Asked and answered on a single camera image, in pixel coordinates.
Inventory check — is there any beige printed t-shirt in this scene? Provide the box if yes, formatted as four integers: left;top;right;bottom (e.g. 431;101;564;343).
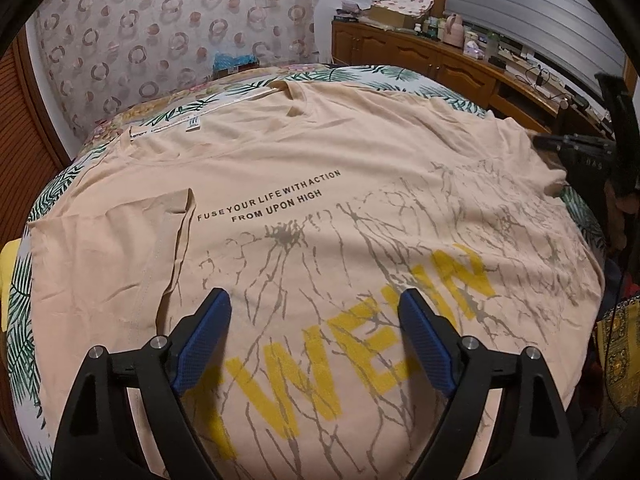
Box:
27;80;603;480

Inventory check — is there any wooden cabinet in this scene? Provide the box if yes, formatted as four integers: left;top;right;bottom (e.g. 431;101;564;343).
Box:
331;19;617;137

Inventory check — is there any blue cloth bundle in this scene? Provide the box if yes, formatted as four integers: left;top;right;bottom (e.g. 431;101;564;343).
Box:
214;51;259;72

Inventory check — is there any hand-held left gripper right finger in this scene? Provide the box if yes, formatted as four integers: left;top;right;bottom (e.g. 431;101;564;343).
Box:
399;287;581;480

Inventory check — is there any person's right hand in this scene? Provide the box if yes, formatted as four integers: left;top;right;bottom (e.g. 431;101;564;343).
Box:
602;179;628;253

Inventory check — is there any plain yellow cloth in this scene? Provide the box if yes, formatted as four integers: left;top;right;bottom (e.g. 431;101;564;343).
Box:
0;240;21;332

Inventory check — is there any grey window blind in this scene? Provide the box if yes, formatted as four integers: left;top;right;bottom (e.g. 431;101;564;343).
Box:
444;0;629;92

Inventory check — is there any cardboard box with floral cloth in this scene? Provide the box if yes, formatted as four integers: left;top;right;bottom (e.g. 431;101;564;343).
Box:
370;0;435;29

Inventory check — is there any pink kettle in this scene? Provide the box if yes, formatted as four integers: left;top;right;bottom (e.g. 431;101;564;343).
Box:
444;12;466;46

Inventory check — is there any leaf print bed blanket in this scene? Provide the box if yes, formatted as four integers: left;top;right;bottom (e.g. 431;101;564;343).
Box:
9;62;608;461

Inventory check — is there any yellow patterned cloth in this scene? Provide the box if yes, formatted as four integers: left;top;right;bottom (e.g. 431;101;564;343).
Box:
597;294;640;427

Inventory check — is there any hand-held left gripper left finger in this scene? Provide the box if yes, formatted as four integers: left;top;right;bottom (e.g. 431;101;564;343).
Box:
52;287;233;480

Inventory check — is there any circle pattern curtain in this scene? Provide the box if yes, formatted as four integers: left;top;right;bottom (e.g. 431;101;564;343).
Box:
35;0;326;137

